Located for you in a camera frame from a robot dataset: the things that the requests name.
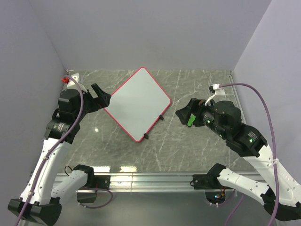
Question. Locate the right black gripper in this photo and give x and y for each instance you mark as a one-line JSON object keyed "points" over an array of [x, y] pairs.
{"points": [[196, 107]]}

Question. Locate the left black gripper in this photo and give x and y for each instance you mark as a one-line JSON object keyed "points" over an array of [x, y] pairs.
{"points": [[103, 98]]}

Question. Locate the green whiteboard eraser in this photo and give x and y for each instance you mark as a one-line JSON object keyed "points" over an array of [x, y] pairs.
{"points": [[191, 120]]}

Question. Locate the pink framed whiteboard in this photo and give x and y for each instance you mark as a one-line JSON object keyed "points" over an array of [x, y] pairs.
{"points": [[138, 104]]}

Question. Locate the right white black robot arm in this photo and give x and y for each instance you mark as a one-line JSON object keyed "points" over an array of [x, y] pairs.
{"points": [[224, 119]]}

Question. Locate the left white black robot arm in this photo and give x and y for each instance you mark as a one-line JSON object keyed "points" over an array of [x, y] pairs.
{"points": [[41, 202]]}

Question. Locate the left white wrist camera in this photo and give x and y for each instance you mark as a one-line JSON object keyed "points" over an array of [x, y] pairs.
{"points": [[71, 81]]}

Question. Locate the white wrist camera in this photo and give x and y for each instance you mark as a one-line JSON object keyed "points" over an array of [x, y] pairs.
{"points": [[71, 81], [218, 94]]}

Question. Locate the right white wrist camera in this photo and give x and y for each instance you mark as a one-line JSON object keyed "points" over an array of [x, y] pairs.
{"points": [[218, 94]]}

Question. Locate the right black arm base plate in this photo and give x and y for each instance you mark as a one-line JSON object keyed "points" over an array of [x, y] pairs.
{"points": [[204, 181]]}

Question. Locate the aluminium mounting rail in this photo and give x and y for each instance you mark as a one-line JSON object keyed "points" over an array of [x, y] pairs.
{"points": [[150, 182]]}

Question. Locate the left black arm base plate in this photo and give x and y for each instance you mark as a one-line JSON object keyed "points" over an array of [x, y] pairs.
{"points": [[99, 181]]}

